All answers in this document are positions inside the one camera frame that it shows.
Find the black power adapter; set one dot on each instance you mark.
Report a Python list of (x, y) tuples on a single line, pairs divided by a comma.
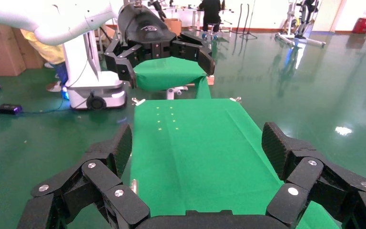
[(8, 109)]

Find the person in yellow top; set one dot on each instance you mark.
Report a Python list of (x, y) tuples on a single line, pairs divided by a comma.
[(48, 50)]

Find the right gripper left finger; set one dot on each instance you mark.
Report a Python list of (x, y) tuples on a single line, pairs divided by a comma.
[(107, 177)]

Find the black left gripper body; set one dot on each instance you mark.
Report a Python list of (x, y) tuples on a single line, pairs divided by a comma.
[(145, 28)]

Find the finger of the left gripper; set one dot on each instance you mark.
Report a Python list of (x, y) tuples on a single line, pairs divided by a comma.
[(123, 63), (198, 52)]

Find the tan cardboard box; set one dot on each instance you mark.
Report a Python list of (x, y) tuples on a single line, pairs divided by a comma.
[(174, 26)]

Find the large brown cardboard box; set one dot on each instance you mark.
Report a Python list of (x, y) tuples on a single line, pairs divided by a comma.
[(28, 55), (0, 47)]

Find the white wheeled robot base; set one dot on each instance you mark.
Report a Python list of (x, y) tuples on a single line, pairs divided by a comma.
[(104, 94)]

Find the person in black clothes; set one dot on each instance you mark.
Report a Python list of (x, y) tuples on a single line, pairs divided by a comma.
[(209, 12)]

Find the red box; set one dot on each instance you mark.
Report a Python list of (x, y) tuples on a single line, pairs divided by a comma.
[(364, 25)]

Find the stool with blue wheels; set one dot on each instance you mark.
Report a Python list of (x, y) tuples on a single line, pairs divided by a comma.
[(213, 25)]

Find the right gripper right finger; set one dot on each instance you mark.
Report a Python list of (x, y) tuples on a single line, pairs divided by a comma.
[(276, 148)]

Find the small draped green cloth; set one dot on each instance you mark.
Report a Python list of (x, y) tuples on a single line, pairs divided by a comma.
[(167, 74)]

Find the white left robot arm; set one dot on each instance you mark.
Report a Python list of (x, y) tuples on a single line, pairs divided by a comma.
[(28, 15)]

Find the black tripod stand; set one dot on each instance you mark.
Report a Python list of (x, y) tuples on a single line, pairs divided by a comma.
[(247, 36)]

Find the white frame rig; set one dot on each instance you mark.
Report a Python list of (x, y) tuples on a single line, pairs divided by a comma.
[(303, 17)]

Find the large green table cloth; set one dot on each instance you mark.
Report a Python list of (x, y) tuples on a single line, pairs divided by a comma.
[(202, 151)]

